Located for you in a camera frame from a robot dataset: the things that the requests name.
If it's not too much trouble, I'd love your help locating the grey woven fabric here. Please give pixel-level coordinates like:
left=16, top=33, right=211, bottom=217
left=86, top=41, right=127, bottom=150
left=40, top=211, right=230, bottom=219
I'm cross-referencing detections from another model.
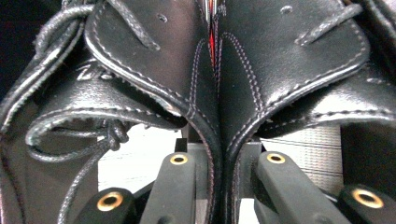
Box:
left=261, top=123, right=344, bottom=196

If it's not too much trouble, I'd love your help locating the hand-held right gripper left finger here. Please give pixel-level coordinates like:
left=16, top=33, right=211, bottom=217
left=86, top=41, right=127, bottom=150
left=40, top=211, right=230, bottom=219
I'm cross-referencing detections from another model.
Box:
left=175, top=124, right=217, bottom=201

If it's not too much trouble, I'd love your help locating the black leather shoe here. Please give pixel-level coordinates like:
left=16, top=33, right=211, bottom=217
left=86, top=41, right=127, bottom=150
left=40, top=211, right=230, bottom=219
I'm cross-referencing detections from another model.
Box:
left=0, top=0, right=224, bottom=224
left=214, top=0, right=396, bottom=224

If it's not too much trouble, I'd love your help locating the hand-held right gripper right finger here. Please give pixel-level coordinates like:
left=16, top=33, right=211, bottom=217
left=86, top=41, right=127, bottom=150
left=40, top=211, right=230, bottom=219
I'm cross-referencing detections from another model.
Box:
left=236, top=136, right=263, bottom=200

